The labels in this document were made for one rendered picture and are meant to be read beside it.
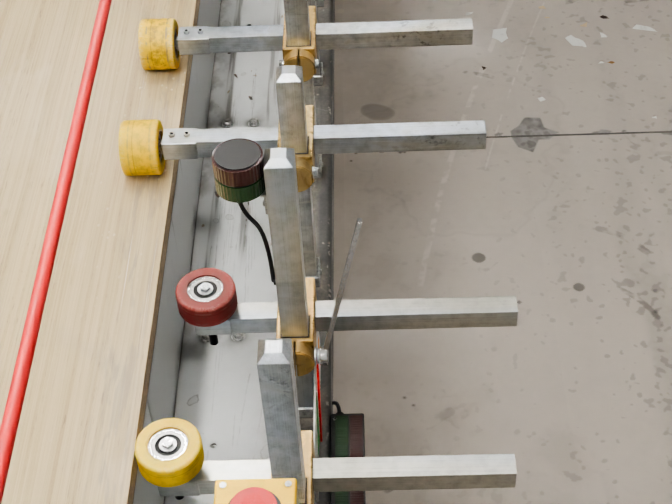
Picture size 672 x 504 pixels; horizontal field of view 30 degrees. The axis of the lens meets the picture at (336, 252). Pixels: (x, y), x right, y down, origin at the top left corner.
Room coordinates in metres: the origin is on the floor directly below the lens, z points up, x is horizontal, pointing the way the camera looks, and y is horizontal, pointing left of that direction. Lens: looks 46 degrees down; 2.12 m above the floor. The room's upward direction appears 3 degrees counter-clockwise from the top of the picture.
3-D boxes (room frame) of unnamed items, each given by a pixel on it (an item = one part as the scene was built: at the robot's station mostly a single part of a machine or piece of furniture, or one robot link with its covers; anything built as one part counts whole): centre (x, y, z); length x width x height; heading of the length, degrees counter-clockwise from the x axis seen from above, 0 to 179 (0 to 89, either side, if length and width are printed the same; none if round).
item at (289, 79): (1.34, 0.05, 0.86); 0.04 x 0.04 x 0.48; 88
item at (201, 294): (1.14, 0.18, 0.85); 0.08 x 0.08 x 0.11
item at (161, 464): (0.89, 0.21, 0.85); 0.08 x 0.08 x 0.11
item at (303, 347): (1.11, 0.06, 0.85); 0.14 x 0.06 x 0.05; 178
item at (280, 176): (1.09, 0.06, 0.93); 0.04 x 0.04 x 0.48; 88
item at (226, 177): (1.09, 0.11, 1.16); 0.06 x 0.06 x 0.02
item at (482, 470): (0.88, 0.02, 0.83); 0.43 x 0.03 x 0.04; 88
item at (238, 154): (1.09, 0.11, 1.07); 0.06 x 0.06 x 0.22; 88
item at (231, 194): (1.09, 0.11, 1.14); 0.06 x 0.06 x 0.02
